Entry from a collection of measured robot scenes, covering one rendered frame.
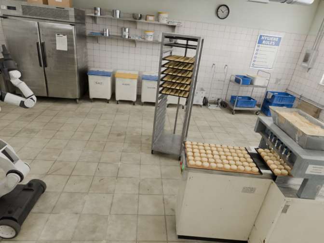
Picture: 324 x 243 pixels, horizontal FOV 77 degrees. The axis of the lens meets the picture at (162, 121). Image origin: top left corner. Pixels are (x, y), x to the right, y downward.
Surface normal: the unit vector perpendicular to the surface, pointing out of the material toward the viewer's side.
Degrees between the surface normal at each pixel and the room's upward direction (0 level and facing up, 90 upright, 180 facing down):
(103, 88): 92
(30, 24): 90
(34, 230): 0
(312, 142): 110
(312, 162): 90
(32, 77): 90
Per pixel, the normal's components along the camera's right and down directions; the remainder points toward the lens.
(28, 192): 0.11, -0.91
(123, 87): 0.07, 0.44
